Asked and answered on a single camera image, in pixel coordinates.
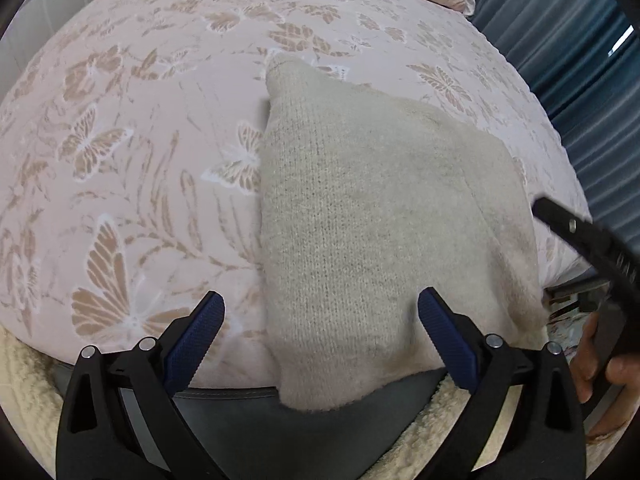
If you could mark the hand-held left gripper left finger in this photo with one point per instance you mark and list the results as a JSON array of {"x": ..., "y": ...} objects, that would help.
[{"x": 197, "y": 335}]

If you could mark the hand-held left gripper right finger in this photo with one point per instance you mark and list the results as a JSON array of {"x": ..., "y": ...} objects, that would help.
[{"x": 445, "y": 340}]

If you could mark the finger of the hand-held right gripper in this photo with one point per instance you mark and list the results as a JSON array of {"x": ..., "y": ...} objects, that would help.
[{"x": 585, "y": 235}]

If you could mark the beige knit sweater black hearts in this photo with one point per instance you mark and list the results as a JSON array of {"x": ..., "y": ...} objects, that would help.
[{"x": 360, "y": 220}]

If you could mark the person's right hand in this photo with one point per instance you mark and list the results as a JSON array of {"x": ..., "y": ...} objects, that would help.
[{"x": 620, "y": 400}]

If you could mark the blue-grey curtain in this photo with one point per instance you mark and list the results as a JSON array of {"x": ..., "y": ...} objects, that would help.
[{"x": 575, "y": 85}]

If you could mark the cream fluffy cloth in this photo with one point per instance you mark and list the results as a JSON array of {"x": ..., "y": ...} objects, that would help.
[{"x": 30, "y": 385}]

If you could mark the pink butterfly print bed sheet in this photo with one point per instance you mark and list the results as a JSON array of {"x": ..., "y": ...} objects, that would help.
[{"x": 125, "y": 135}]

